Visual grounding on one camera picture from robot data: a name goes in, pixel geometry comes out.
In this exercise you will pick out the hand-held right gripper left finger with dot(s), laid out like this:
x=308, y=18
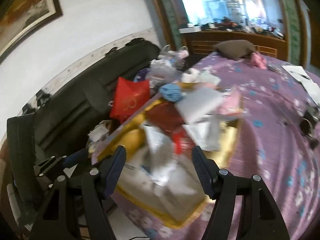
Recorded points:
x=114, y=166

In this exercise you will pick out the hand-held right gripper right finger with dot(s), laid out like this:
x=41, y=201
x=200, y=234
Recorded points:
x=203, y=171

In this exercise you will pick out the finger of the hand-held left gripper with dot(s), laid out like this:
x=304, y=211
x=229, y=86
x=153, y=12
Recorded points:
x=75, y=158

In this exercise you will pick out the yellow cardboard box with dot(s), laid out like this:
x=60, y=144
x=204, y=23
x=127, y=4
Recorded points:
x=132, y=137

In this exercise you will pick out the dark red packet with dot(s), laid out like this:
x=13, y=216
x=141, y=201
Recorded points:
x=165, y=116

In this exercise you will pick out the crumpled white paper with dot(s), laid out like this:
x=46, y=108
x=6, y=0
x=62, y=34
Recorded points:
x=98, y=131

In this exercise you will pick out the white blue-print packet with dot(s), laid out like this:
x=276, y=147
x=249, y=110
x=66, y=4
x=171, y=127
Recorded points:
x=150, y=180

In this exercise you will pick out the purple floral tablecloth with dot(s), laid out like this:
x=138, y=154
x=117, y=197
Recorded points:
x=262, y=155

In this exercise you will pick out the small black device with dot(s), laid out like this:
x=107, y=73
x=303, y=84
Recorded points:
x=27, y=108
x=43, y=97

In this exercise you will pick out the red fabric bag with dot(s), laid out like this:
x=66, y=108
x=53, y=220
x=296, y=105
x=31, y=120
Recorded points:
x=127, y=97

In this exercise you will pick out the blue cloth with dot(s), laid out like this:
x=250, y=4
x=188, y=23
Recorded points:
x=171, y=91

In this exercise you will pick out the purple bag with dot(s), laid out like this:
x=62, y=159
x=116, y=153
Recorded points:
x=141, y=75

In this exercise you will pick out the white cloth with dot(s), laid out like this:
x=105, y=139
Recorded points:
x=190, y=74

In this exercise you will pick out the white plastic bag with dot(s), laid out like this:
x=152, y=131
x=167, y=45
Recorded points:
x=162, y=70

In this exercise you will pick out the black motor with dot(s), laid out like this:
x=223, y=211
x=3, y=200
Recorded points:
x=308, y=125

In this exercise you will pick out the pink cloth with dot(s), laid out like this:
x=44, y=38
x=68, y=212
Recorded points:
x=258, y=60

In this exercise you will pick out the white paper sheet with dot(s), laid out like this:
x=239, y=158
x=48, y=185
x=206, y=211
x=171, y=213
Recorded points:
x=312, y=87
x=295, y=70

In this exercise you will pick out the black pen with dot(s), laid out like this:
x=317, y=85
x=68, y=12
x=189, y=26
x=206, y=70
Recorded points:
x=300, y=75

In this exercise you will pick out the white flat box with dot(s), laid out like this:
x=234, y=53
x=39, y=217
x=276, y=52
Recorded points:
x=190, y=30

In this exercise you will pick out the row of small items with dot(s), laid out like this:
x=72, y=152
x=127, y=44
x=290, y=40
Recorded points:
x=237, y=26

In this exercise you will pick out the framed painting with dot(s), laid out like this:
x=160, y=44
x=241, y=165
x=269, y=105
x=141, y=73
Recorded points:
x=27, y=2

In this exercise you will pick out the green bamboo pattern panel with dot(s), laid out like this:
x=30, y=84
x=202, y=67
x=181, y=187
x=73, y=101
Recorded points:
x=167, y=10
x=290, y=22

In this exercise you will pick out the large glass window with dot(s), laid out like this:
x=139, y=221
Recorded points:
x=212, y=0

